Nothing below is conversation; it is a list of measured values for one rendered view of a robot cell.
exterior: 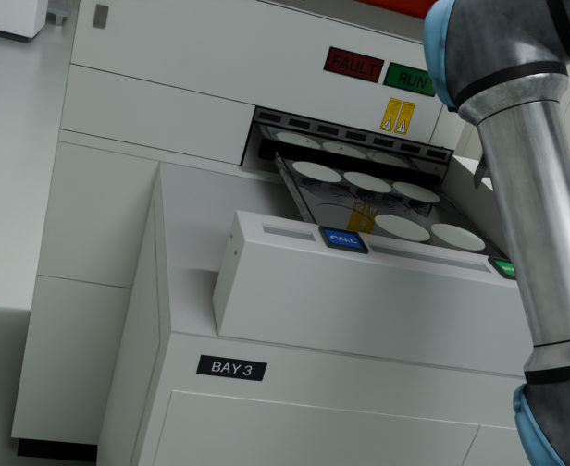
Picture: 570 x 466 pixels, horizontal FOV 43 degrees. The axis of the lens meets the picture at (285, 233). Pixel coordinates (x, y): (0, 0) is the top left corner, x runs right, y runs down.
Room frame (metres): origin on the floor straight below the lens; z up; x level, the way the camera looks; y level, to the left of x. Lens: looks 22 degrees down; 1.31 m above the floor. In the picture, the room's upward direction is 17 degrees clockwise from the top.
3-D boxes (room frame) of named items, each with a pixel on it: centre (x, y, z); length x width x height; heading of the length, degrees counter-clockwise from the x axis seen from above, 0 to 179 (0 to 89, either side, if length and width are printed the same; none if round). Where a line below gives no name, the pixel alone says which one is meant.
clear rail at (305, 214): (1.24, 0.01, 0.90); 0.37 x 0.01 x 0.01; 17
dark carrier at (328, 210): (1.29, -0.16, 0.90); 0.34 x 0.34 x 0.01; 17
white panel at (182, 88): (1.45, 0.09, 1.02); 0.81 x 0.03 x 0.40; 107
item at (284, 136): (1.49, -0.08, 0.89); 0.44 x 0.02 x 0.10; 107
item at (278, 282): (0.93, -0.20, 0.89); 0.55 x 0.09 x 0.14; 107
